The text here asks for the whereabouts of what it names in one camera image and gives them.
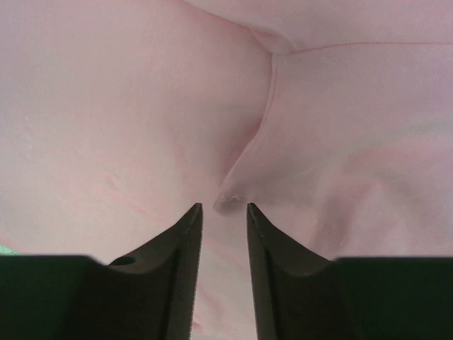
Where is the pink t shirt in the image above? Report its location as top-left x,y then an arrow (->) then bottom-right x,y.
1,1 -> 452,339

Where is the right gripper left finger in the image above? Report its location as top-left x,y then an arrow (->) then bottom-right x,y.
1,203 -> 203,340

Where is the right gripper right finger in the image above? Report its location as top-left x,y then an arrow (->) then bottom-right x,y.
246,203 -> 452,340

